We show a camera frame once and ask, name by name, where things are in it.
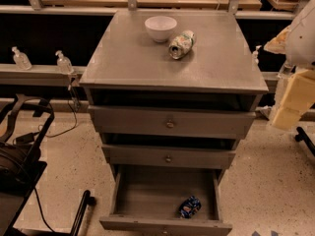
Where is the clear sanitizer bottle far left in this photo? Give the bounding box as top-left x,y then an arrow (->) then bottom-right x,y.
12,46 -> 32,70

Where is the clear sanitizer bottle right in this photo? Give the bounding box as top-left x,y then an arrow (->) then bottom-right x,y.
252,45 -> 262,65

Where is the blue pepsi can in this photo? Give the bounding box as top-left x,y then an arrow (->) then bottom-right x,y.
179,196 -> 202,219

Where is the black chair leg right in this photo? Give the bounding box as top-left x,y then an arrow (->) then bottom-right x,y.
294,127 -> 315,156

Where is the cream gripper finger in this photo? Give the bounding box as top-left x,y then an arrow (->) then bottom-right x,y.
271,72 -> 315,132

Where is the top grey drawer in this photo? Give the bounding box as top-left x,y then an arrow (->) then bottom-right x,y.
88,105 -> 255,140

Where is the wooden shelf with metal frame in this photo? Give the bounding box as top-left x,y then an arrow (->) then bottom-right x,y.
1,0 -> 311,20

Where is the clear sanitizer bottle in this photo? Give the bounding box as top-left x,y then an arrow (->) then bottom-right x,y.
55,50 -> 74,75
252,45 -> 262,65
12,46 -> 32,70

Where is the middle grey drawer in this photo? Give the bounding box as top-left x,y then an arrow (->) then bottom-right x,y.
102,145 -> 235,169

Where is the black chair with straps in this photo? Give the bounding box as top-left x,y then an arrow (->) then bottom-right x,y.
0,94 -> 95,236

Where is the white bowl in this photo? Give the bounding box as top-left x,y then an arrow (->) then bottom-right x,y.
145,16 -> 177,42

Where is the grey metal ledge rail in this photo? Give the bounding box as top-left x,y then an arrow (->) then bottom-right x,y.
0,63 -> 88,88

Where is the black cable on floor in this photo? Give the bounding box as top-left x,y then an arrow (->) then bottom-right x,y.
13,82 -> 82,146

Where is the open bottom grey drawer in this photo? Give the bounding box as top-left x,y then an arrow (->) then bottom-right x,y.
100,165 -> 232,236

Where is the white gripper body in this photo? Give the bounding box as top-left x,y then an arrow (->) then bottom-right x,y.
281,68 -> 315,109

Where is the grey drawer cabinet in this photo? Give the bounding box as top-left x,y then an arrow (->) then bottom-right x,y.
79,9 -> 270,236

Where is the green white soda can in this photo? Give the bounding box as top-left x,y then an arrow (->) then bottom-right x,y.
168,30 -> 196,60

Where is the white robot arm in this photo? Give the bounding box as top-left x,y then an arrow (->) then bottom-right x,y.
264,0 -> 315,130

